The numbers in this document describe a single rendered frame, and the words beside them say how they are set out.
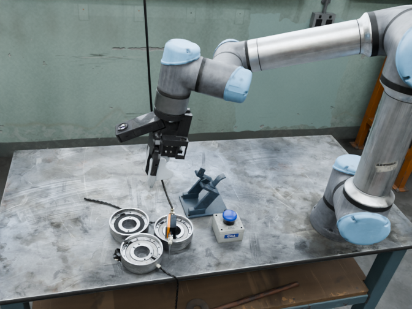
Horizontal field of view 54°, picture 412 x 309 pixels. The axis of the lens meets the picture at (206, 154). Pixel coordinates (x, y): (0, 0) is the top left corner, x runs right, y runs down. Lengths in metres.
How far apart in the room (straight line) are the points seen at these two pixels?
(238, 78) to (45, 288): 0.65
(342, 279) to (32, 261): 0.97
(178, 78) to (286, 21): 1.93
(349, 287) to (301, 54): 0.83
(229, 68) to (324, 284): 0.85
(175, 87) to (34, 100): 1.89
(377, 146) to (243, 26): 1.82
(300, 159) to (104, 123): 1.57
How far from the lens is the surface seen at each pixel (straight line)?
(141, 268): 1.01
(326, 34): 0.95
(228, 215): 1.09
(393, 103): 0.89
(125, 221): 1.13
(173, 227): 1.05
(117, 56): 2.54
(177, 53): 0.83
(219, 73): 0.84
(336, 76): 3.07
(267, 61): 0.95
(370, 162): 0.95
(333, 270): 1.50
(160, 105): 0.88
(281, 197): 1.31
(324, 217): 1.21
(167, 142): 0.92
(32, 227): 1.19
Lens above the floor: 1.61
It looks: 34 degrees down
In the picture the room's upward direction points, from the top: 7 degrees clockwise
